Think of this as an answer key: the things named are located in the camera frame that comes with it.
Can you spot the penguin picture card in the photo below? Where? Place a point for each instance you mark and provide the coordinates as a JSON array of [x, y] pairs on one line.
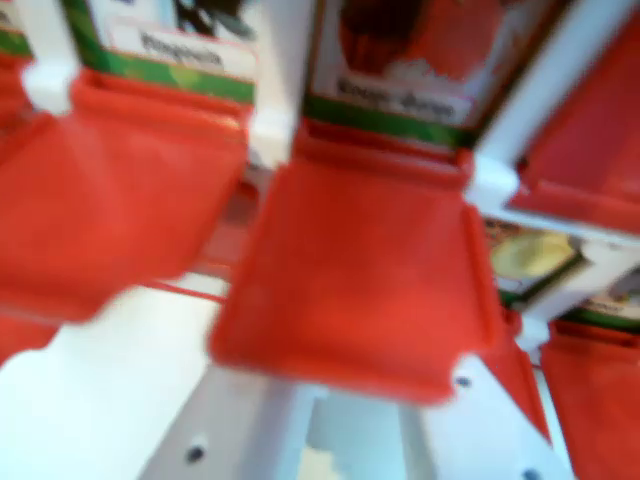
[[170, 50]]

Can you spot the robin picture card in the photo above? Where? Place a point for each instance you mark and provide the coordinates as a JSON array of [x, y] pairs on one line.
[[390, 75]]

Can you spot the red and white game board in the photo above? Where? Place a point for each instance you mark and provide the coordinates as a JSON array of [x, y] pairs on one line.
[[45, 50]]

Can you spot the red board flap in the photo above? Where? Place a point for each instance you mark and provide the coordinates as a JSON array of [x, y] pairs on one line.
[[115, 210], [600, 400], [585, 140], [350, 270]]

